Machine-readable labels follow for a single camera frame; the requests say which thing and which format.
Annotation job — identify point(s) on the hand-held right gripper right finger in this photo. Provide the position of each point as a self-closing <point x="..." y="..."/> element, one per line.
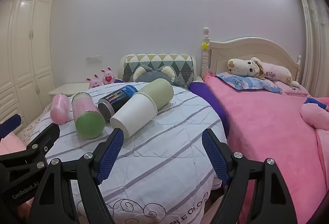
<point x="214" y="159"/>

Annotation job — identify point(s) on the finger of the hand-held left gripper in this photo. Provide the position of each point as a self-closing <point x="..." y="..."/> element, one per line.
<point x="45" y="137"/>
<point x="10" y="122"/>

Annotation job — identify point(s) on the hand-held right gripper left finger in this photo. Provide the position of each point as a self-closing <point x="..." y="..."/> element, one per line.
<point x="111" y="154"/>

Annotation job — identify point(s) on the white cup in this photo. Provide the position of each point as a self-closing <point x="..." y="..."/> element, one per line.
<point x="133" y="116"/>

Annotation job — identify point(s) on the heart print bed sheet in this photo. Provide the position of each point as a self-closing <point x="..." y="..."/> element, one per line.
<point x="28" y="128"/>

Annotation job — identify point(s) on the pink cloth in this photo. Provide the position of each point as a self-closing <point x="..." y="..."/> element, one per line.
<point x="10" y="145"/>

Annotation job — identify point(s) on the small pink bottle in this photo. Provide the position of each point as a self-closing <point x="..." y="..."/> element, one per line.
<point x="59" y="108"/>

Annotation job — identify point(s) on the white striped quilt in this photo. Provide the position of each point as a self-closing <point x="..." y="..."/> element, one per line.
<point x="159" y="149"/>

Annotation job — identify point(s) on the pink bottle with green base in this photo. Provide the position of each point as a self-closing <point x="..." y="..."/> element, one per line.
<point x="86" y="113"/>

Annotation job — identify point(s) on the cream nightstand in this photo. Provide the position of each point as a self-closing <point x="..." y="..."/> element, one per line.
<point x="66" y="89"/>

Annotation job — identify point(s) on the black can with blue label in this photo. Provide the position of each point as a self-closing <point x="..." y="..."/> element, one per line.
<point x="115" y="100"/>

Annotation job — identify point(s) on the pink fleece blanket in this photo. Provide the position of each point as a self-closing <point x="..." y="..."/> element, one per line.
<point x="257" y="123"/>

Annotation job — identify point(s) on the purple bed sheet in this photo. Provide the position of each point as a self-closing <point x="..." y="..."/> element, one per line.
<point x="205" y="95"/>

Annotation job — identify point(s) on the pink rabbit plush toy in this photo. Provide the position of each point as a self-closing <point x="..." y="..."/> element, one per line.
<point x="93" y="82"/>
<point x="108" y="77"/>

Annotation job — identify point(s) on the cream wardrobe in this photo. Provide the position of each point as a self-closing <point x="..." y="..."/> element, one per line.
<point x="23" y="46"/>

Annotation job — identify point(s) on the pale green tumbler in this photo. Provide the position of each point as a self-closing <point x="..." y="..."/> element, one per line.
<point x="159" y="91"/>

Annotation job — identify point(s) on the blue cartoon pillow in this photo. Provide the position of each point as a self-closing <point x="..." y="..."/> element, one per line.
<point x="244" y="83"/>

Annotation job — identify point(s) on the grey plush animal pillow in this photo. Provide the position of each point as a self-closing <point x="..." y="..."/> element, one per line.
<point x="151" y="74"/>

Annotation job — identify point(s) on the long dog plush pillow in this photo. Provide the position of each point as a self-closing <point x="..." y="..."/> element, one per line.
<point x="241" y="65"/>

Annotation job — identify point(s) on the triangle patterned cushion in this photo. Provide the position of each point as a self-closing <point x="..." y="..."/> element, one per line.
<point x="180" y="63"/>

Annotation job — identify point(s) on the pink pillow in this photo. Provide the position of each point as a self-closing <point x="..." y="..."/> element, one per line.
<point x="290" y="89"/>

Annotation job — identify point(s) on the cream wooden bed headboard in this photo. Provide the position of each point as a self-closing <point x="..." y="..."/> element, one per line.
<point x="231" y="49"/>

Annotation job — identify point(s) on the yellow star ornament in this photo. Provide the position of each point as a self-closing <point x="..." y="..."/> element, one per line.
<point x="205" y="45"/>

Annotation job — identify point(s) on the blue cloth item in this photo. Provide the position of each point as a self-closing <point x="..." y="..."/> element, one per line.
<point x="320" y="104"/>

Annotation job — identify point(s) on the cream curtain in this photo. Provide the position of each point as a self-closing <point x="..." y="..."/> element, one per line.
<point x="316" y="46"/>

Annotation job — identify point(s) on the white wall socket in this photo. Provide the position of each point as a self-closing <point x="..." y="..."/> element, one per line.
<point x="93" y="58"/>

